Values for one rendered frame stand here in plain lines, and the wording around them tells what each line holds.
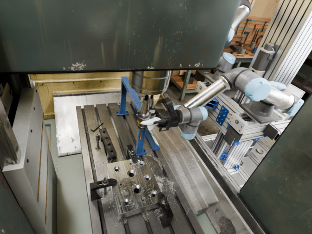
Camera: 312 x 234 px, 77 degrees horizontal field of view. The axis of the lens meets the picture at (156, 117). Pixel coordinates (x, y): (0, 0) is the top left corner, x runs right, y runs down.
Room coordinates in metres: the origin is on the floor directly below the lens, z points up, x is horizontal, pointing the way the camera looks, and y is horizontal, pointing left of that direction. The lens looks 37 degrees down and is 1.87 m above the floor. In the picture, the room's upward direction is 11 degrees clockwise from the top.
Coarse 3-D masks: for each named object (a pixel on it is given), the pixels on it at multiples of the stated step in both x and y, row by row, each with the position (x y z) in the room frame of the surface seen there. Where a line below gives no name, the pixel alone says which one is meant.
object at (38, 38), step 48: (0, 0) 0.40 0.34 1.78; (48, 0) 0.44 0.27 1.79; (96, 0) 0.49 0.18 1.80; (144, 0) 0.54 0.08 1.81; (192, 0) 0.60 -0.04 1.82; (0, 48) 0.39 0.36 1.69; (48, 48) 0.43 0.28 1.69; (96, 48) 0.49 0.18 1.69; (144, 48) 0.55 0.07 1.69; (192, 48) 0.62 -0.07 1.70
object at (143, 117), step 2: (138, 110) 0.70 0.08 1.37; (138, 112) 0.69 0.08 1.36; (150, 112) 0.70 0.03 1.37; (138, 114) 0.69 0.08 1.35; (140, 114) 0.67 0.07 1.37; (142, 114) 0.68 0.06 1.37; (148, 114) 0.68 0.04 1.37; (150, 114) 0.69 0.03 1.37; (140, 116) 0.67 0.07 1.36; (142, 116) 0.67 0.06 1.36; (144, 116) 0.67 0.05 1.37; (146, 116) 0.67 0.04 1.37; (148, 116) 0.67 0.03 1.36; (150, 116) 0.70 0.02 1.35; (138, 118) 0.67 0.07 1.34; (140, 118) 0.67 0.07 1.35; (142, 118) 0.67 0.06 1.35; (144, 118) 0.67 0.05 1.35; (146, 118) 0.67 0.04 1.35; (148, 118) 0.68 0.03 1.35; (144, 120) 0.67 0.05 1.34; (146, 120) 0.67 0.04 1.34
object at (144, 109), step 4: (144, 100) 0.69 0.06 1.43; (148, 100) 0.69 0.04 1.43; (144, 104) 0.68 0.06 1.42; (148, 104) 0.69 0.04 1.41; (140, 108) 0.69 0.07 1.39; (144, 108) 0.68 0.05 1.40; (148, 108) 0.69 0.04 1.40; (140, 112) 0.68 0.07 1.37; (144, 112) 0.68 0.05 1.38; (148, 112) 0.69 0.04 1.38
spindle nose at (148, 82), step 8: (136, 72) 0.63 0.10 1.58; (144, 72) 0.62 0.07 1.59; (152, 72) 0.62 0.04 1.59; (160, 72) 0.63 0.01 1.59; (168, 72) 0.66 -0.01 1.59; (136, 80) 0.63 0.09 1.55; (144, 80) 0.62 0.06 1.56; (152, 80) 0.62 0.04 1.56; (160, 80) 0.63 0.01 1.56; (168, 80) 0.67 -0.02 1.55; (136, 88) 0.63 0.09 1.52; (144, 88) 0.62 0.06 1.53; (152, 88) 0.62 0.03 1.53; (160, 88) 0.64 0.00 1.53
